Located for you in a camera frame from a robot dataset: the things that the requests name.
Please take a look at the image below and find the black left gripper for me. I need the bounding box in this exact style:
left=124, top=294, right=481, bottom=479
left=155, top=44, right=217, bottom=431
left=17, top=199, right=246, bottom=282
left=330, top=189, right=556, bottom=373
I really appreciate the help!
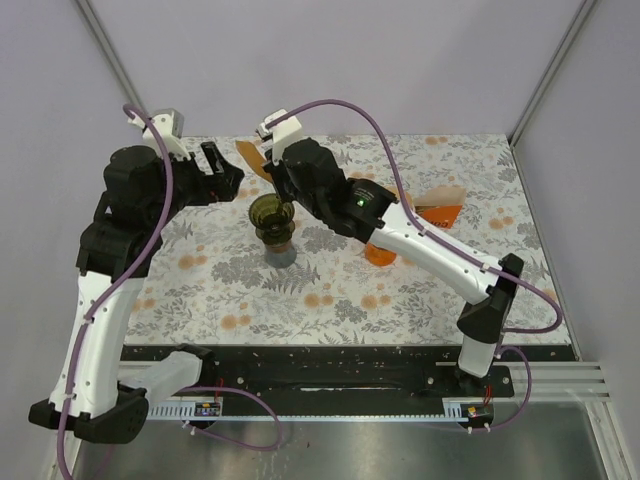
left=150, top=140, right=245, bottom=226

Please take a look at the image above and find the dark green dripper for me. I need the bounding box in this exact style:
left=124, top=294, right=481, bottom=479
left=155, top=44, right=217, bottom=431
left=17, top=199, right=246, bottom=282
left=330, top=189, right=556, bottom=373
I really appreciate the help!
left=248, top=193, right=295, bottom=246

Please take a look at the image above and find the orange glass carafe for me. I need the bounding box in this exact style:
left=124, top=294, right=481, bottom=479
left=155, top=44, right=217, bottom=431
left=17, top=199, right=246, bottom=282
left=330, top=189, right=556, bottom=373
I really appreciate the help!
left=364, top=243, right=397, bottom=267

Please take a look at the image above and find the orange coffee filter pack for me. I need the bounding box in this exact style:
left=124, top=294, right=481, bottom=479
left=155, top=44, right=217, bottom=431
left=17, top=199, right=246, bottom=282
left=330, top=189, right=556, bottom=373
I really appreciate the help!
left=413, top=186, right=467, bottom=229

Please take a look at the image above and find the brown paper coffee filter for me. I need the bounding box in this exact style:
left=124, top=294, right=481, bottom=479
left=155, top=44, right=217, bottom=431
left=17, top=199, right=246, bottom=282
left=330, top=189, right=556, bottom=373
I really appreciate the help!
left=385, top=186, right=415, bottom=212

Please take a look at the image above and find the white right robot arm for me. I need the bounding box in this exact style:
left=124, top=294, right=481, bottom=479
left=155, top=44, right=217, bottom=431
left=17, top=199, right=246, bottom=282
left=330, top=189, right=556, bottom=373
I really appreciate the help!
left=264, top=138, right=523, bottom=396

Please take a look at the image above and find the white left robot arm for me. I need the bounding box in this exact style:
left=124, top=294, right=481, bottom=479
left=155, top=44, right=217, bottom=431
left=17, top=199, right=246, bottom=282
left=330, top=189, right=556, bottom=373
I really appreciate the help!
left=28, top=141, right=244, bottom=444

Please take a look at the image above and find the floral patterned tablecloth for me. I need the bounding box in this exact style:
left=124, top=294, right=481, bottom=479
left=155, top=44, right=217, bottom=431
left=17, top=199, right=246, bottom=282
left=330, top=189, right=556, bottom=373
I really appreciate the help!
left=126, top=134, right=570, bottom=345

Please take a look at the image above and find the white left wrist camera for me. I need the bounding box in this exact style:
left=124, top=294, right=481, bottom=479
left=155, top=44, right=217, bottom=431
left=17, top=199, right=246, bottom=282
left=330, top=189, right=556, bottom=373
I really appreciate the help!
left=127, top=108, right=191, bottom=161

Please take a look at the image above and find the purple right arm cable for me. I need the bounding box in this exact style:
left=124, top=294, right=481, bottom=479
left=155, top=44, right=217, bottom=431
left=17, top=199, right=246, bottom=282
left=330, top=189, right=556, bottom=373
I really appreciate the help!
left=259, top=98, right=564, bottom=434

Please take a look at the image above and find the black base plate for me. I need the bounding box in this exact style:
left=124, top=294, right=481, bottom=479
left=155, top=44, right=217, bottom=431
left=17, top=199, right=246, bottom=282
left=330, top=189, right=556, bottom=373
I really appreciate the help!
left=119, top=343, right=515, bottom=419

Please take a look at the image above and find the white slotted cable duct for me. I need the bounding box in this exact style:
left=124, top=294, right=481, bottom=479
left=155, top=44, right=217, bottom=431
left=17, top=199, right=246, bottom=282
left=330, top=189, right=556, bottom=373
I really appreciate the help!
left=147, top=397, right=493, bottom=423

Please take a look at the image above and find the aluminium frame rail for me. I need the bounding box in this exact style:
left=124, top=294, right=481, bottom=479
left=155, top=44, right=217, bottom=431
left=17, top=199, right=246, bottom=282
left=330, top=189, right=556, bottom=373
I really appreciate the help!
left=116, top=361, right=611, bottom=402

